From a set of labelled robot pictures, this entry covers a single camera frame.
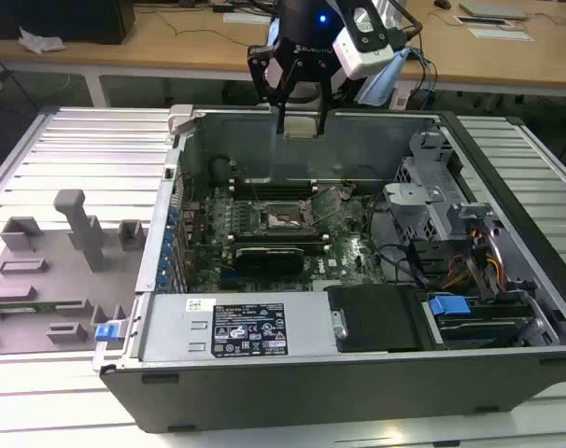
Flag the orange yellow wire bundle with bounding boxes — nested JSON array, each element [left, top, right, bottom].
[[444, 228, 506, 293]]

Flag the hard disk in blue carrier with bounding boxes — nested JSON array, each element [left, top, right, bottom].
[[422, 292, 534, 350]]

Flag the black disk bay cover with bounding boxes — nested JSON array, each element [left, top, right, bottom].
[[324, 283, 432, 354]]

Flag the metal socket cover frame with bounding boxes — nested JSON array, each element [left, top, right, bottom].
[[306, 185, 349, 229]]

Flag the pale blue teach pendant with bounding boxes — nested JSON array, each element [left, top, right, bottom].
[[357, 46, 411, 107]]

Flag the grey case handle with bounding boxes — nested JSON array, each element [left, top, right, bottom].
[[167, 105, 193, 136]]

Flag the black graphics card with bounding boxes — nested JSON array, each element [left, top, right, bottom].
[[234, 245, 306, 287]]

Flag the silver power supply with label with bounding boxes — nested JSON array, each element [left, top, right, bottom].
[[140, 292, 333, 363]]

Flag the black box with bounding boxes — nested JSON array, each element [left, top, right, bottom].
[[0, 0, 137, 46]]

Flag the green RAM stick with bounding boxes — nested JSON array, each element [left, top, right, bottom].
[[0, 301, 63, 315]]

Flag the CPU socket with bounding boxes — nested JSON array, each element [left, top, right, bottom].
[[257, 200, 312, 233]]

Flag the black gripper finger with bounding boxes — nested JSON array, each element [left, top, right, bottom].
[[247, 40, 304, 135], [316, 69, 334, 140]]

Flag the grey parts rack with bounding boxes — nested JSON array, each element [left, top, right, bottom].
[[0, 189, 149, 358]]

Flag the green motherboard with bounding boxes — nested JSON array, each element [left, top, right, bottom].
[[179, 184, 391, 293]]

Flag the crumpled white paper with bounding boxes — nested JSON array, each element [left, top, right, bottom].
[[18, 25, 67, 56]]

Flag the silver laptop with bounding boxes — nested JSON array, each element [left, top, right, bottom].
[[458, 1, 531, 21]]

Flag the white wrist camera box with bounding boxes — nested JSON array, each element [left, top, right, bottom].
[[333, 0, 395, 80]]

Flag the wooden desk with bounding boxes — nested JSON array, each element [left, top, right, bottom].
[[0, 0, 566, 99]]

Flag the dark grey PC case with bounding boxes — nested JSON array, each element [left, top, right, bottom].
[[92, 105, 566, 433]]

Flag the square CPU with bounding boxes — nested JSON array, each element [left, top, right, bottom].
[[282, 117, 321, 140]]

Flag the silver metal drive cage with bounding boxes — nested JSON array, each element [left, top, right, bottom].
[[384, 130, 497, 244]]

